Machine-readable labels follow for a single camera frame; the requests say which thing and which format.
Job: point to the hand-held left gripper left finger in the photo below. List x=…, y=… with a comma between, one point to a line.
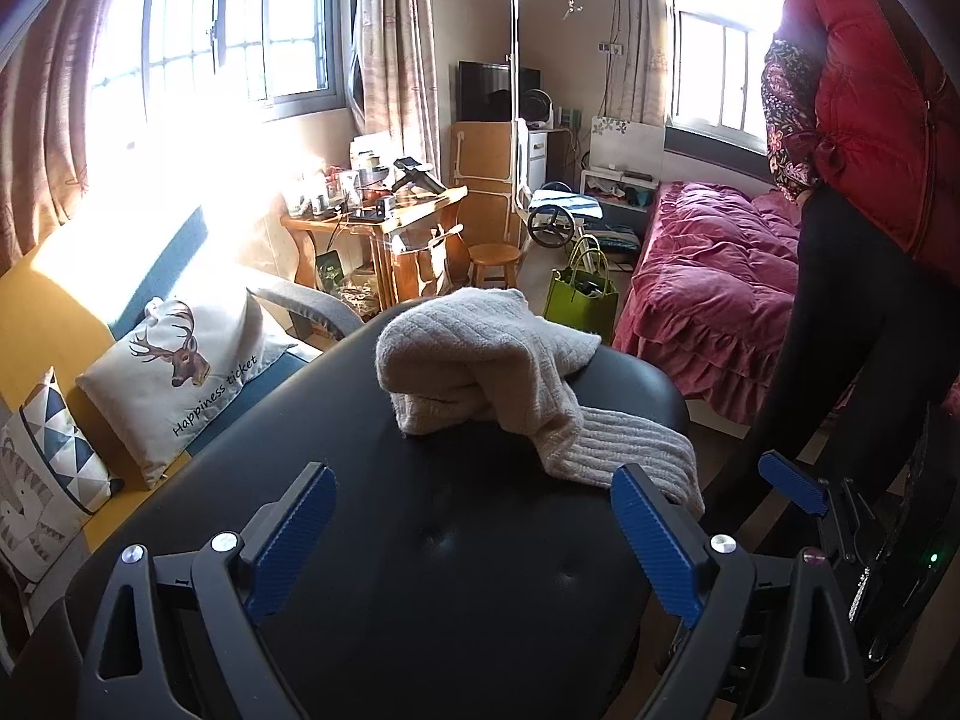
x=292, y=540

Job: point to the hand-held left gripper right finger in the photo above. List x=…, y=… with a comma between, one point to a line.
x=660, y=540

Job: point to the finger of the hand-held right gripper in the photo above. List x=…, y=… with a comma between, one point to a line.
x=795, y=484

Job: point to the yellow blue grey sofa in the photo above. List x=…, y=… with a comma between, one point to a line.
x=60, y=315

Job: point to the small sliding window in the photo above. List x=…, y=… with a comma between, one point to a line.
x=720, y=75

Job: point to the deer print pillow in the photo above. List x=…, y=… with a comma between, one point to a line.
x=187, y=390

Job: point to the large barred window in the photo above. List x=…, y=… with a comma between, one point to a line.
x=247, y=15

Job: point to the wooden cabinet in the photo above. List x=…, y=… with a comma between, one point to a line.
x=484, y=157

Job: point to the round wooden stool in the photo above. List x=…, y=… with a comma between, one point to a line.
x=495, y=251

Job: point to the wooden desk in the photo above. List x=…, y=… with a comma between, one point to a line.
x=416, y=214

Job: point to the green tote bag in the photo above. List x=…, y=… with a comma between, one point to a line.
x=577, y=307

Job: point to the small desk fan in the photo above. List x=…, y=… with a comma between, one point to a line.
x=536, y=109

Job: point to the black television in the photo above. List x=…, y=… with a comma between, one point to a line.
x=480, y=90

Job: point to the tiger print pillow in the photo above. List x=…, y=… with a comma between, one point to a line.
x=45, y=480

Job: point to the pink patterned curtain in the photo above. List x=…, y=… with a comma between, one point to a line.
x=397, y=52
x=649, y=30
x=37, y=127

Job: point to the small white cabinet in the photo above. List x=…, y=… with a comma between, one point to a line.
x=540, y=157

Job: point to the cream knit sweater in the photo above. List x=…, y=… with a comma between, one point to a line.
x=480, y=360

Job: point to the chrome metal stand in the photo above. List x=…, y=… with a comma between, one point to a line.
x=514, y=52

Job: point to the blue striped cloth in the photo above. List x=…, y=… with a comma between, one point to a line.
x=562, y=201

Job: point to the bed with red quilt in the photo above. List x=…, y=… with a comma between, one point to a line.
x=697, y=277

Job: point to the black gun-shaped tool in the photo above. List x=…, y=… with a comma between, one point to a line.
x=416, y=172

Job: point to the cluster of desk bottles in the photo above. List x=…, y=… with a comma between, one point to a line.
x=337, y=187

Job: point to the white bedside cabinet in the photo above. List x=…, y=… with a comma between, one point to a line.
x=622, y=135

